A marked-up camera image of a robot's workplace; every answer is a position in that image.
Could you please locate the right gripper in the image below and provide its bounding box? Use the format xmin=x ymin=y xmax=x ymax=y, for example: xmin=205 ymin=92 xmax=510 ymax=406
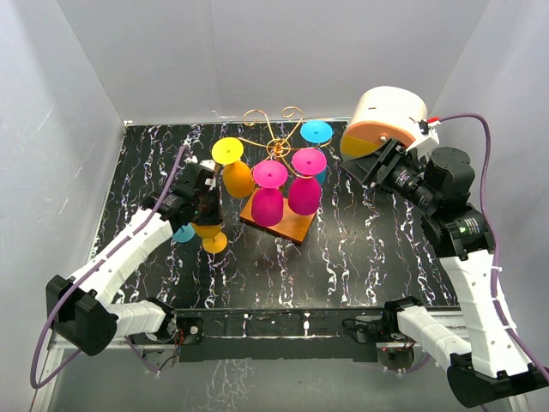
xmin=341 ymin=138 xmax=439 ymax=213

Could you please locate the orange wine glass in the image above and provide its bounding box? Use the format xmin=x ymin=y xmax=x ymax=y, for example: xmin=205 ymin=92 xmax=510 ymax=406
xmin=212 ymin=137 xmax=255 ymax=199
xmin=191 ymin=223 xmax=228 ymax=254

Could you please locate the blue wine glass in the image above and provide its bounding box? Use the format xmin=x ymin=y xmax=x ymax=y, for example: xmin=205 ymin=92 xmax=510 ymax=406
xmin=172 ymin=223 xmax=196 ymax=244
xmin=292 ymin=120 xmax=334 ymax=185

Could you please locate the magenta wine glass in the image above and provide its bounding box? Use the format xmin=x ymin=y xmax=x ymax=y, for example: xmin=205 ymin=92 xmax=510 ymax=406
xmin=251 ymin=161 xmax=288 ymax=227
xmin=288 ymin=148 xmax=327 ymax=215

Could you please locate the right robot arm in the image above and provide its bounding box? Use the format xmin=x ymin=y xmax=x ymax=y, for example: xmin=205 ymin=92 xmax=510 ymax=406
xmin=341 ymin=140 xmax=548 ymax=408

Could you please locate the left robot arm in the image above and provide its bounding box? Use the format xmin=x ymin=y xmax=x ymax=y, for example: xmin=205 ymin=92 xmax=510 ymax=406
xmin=45 ymin=160 xmax=227 ymax=356

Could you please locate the white orange cylindrical container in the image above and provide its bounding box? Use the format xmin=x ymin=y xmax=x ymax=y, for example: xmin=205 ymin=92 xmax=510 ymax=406
xmin=340 ymin=86 xmax=428 ymax=161

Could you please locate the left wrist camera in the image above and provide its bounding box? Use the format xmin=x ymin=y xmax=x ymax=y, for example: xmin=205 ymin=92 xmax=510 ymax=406
xmin=196 ymin=160 xmax=218 ymax=191

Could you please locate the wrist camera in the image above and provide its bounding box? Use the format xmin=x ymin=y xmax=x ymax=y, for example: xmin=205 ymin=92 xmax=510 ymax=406
xmin=196 ymin=160 xmax=218 ymax=191
xmin=407 ymin=117 xmax=440 ymax=158

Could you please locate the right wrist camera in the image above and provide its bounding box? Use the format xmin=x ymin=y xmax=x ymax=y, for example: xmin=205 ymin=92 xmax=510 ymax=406
xmin=407 ymin=117 xmax=440 ymax=158

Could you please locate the gold wire wine glass rack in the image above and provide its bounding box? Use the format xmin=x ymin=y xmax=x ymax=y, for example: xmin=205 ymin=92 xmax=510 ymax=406
xmin=239 ymin=106 xmax=334 ymax=245

